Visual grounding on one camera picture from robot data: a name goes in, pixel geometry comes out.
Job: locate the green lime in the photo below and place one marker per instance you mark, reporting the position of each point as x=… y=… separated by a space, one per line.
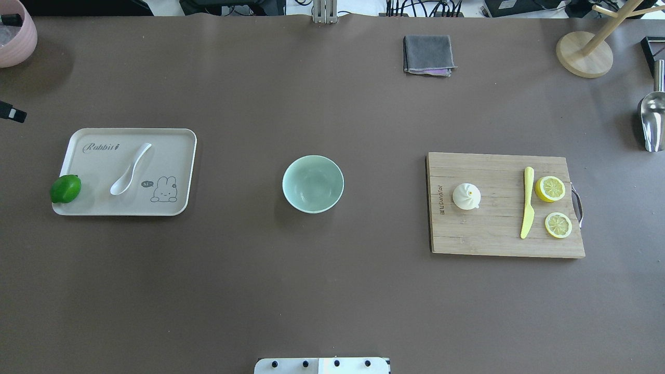
x=65 y=189

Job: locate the mint green bowl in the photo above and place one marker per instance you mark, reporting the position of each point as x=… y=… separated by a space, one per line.
x=313 y=184

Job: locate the metal scoop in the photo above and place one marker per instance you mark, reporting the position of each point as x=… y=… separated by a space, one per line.
x=651 y=109

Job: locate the yellow plastic knife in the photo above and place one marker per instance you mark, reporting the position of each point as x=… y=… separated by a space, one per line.
x=528 y=210

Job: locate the wooden cutting board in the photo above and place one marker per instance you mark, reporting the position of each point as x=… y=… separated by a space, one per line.
x=494 y=228

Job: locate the aluminium frame post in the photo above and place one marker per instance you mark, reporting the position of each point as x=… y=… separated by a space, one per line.
x=325 y=11

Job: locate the wooden mug tree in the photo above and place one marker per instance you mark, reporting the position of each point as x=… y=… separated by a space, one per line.
x=588 y=55

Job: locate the pink bowl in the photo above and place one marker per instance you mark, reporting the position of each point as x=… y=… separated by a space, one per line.
x=18 y=43

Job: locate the cream rabbit tray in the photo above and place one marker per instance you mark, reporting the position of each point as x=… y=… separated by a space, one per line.
x=99 y=156

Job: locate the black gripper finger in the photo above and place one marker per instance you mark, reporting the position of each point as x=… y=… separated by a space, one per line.
x=8 y=112

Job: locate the white steamed bun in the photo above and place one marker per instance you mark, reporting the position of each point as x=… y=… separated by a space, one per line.
x=466 y=196

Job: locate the white plastic spoon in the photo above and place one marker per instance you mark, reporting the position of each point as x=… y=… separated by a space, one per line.
x=124 y=182

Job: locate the grey folded cloth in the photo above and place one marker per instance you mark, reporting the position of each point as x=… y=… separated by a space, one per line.
x=428 y=55

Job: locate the lemon half upper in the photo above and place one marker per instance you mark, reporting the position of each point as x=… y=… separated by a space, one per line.
x=550 y=189

